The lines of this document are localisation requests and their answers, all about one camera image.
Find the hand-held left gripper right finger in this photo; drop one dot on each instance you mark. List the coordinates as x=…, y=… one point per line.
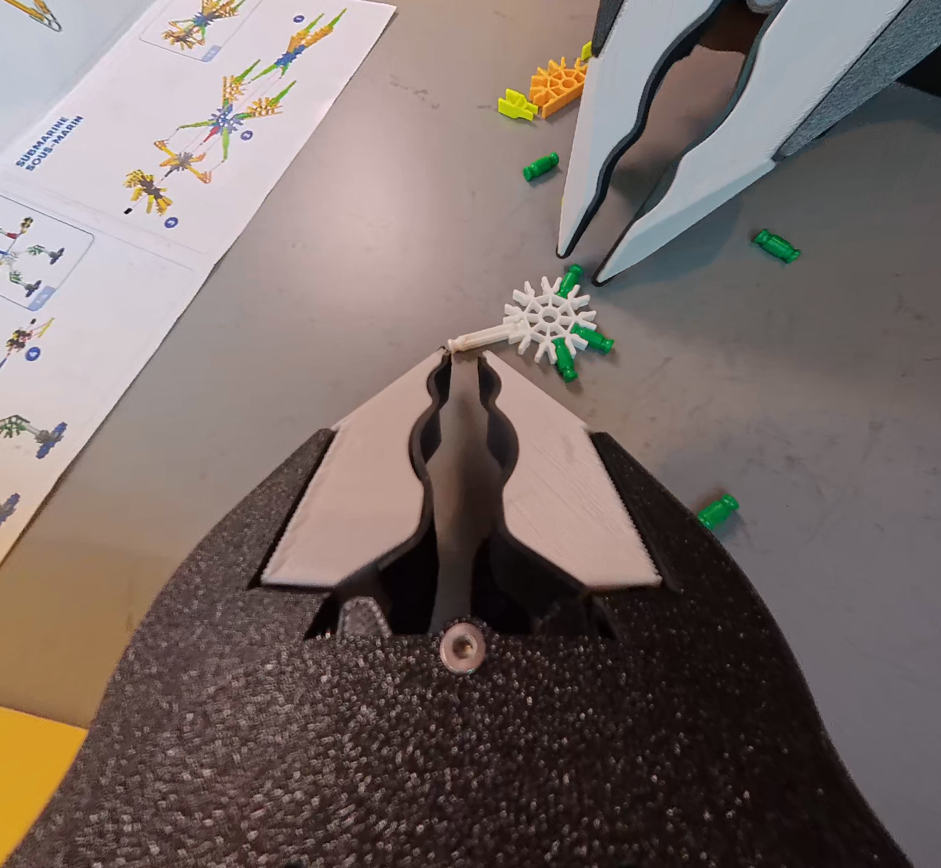
x=581, y=508

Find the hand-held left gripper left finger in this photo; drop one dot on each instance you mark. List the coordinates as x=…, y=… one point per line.
x=345, y=508

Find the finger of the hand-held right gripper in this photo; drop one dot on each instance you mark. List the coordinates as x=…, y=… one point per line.
x=647, y=16
x=809, y=60

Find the yellow half-round connector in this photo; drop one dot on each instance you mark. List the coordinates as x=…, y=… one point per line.
x=548, y=100

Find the small green rod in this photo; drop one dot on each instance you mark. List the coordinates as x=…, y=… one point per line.
x=775, y=246
x=717, y=512
x=540, y=167
x=597, y=340
x=572, y=276
x=566, y=367

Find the white rod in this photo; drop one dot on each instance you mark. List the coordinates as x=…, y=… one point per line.
x=478, y=339

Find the white snowflake connector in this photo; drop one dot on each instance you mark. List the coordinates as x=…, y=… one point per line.
x=537, y=309

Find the yellow plastic bin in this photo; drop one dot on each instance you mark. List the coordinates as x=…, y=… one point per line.
x=29, y=772

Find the grey desk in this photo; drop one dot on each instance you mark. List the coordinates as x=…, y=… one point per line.
x=367, y=258

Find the folded paper instruction sheet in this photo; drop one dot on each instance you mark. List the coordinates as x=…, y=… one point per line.
x=110, y=111

